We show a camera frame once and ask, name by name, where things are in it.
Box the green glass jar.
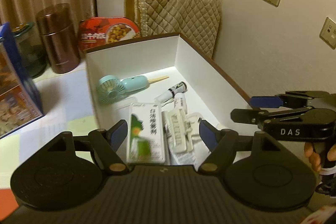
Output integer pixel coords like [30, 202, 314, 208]
[12, 22, 48, 79]

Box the quilted beige chair cover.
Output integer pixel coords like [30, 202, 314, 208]
[134, 0, 222, 57]

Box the green throat spray box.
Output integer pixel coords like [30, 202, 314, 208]
[126, 102, 166, 164]

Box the wooden stick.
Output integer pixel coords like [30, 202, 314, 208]
[148, 76, 169, 84]

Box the small spray bottle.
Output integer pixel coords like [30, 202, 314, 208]
[154, 81, 187, 103]

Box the person right hand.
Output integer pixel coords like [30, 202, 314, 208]
[304, 143, 336, 173]

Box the red instant rice bowl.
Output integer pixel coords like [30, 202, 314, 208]
[77, 17, 141, 52]

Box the blue milk carton box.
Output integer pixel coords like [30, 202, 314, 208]
[0, 22, 44, 138]

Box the cream hair claw clip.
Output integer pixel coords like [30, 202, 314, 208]
[163, 108, 203, 154]

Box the brown thermos jar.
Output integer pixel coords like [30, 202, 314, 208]
[35, 3, 80, 74]

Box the brown shoe box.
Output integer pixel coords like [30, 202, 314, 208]
[85, 34, 256, 135]

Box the red Motul cardboard sheet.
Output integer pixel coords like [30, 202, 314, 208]
[0, 189, 19, 221]

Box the mint handheld fan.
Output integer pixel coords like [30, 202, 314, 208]
[96, 75, 149, 103]

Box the white cream tube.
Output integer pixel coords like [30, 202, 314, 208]
[169, 146, 197, 166]

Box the pastel checkered tablecloth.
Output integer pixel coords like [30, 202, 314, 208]
[1, 62, 97, 189]

